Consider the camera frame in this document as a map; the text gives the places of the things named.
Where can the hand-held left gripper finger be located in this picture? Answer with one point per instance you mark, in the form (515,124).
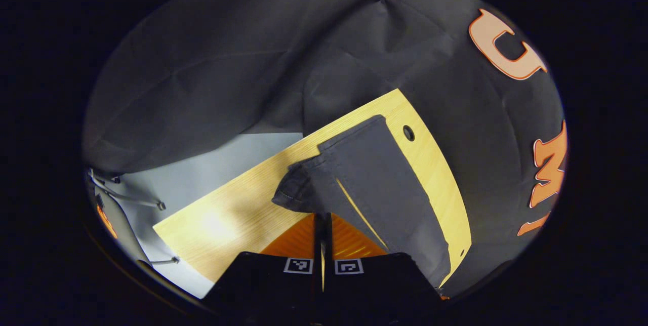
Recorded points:
(328,240)
(318,240)

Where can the black jeans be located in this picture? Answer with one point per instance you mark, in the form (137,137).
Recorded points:
(374,174)

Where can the black backdrop cloth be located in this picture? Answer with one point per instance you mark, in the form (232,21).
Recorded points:
(263,47)

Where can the orange object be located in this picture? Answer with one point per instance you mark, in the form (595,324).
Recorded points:
(105,220)

